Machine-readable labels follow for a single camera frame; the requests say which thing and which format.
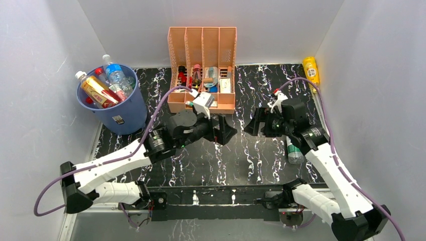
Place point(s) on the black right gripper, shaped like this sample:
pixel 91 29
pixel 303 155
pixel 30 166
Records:
pixel 261 114

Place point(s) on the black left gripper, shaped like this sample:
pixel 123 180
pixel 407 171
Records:
pixel 221 135

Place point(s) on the clear bottle green cap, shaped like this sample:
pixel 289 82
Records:
pixel 294 154

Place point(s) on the yellow drink bottle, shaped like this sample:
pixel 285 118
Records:
pixel 311 70

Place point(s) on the peach plastic desk organizer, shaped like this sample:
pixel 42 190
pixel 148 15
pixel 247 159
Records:
pixel 204 58

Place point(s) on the green plastic bottle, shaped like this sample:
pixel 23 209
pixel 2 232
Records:
pixel 131 81

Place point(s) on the clear bottle red cap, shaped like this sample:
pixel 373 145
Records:
pixel 112 86

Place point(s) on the brown tea bottle red label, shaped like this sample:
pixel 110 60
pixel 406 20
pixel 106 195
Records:
pixel 97 90

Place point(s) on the clear bottle blue label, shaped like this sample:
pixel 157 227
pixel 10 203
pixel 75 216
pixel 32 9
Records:
pixel 117 77

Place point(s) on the clear bottle red label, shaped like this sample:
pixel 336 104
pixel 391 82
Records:
pixel 91 103

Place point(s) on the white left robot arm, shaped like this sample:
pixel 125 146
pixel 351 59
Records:
pixel 89 183

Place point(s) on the blue plastic bin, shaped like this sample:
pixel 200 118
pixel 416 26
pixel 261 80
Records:
pixel 124 118

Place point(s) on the small white card box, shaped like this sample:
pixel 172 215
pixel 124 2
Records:
pixel 214 104

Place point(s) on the light blue tape dispenser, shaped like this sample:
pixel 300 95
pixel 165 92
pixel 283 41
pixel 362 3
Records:
pixel 210 77

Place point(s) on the pink capped dark bottle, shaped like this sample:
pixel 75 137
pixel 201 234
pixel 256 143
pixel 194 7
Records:
pixel 195 78

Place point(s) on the red black toy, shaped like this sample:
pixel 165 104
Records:
pixel 181 78

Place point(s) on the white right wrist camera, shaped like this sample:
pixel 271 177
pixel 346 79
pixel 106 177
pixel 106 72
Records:
pixel 278 98

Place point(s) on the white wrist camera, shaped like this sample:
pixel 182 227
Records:
pixel 202 103
pixel 278 98

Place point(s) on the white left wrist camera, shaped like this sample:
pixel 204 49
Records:
pixel 202 103

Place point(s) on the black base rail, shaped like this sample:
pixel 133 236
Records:
pixel 188 202

